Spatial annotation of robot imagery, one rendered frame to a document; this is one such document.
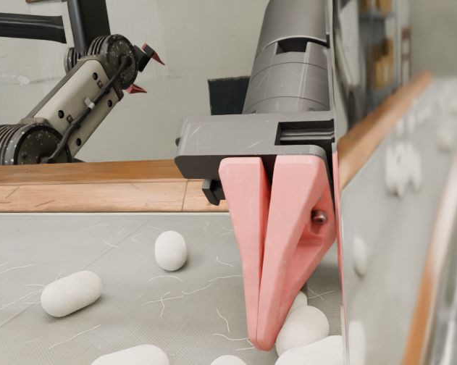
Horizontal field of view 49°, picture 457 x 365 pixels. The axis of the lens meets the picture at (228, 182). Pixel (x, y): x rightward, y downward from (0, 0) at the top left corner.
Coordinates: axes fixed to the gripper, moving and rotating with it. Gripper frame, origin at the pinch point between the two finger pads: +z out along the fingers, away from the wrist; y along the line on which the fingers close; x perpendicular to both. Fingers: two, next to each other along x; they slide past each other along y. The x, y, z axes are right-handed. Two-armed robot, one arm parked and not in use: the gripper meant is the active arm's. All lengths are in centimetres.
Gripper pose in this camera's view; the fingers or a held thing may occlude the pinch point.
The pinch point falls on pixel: (263, 326)
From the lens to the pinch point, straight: 22.4
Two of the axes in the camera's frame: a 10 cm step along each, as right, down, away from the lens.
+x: 2.7, 5.5, 7.9
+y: 9.5, 0.1, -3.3
